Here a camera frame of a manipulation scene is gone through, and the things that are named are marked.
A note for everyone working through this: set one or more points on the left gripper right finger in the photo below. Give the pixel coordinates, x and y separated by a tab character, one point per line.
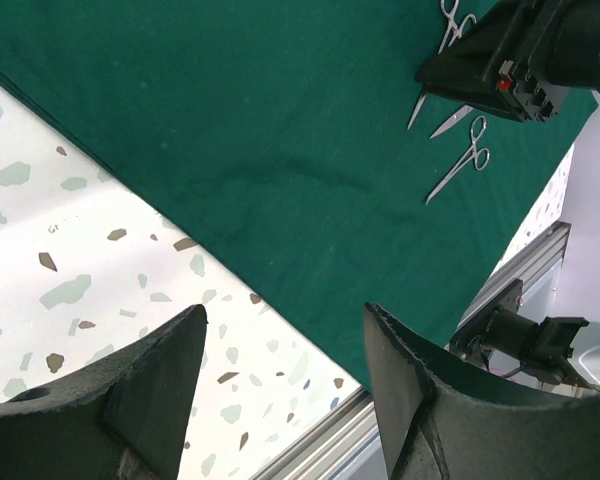
442	418

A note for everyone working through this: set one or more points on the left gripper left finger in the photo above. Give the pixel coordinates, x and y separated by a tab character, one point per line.
124	416

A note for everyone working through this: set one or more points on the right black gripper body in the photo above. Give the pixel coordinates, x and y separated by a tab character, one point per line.
539	50

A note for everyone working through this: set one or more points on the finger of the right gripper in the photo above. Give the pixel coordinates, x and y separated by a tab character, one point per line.
498	34
469	76

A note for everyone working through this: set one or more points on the silver tweezers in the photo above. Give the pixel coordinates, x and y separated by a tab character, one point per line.
417	107

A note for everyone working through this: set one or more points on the silver forceps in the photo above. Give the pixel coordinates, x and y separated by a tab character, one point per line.
454	30
478	156

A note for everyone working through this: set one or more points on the silver surgical scissors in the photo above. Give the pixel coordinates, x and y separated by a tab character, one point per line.
451	121

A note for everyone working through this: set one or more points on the green surgical drape cloth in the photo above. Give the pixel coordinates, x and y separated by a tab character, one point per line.
280	135

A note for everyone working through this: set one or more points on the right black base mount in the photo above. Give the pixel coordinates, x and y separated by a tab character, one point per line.
544	350

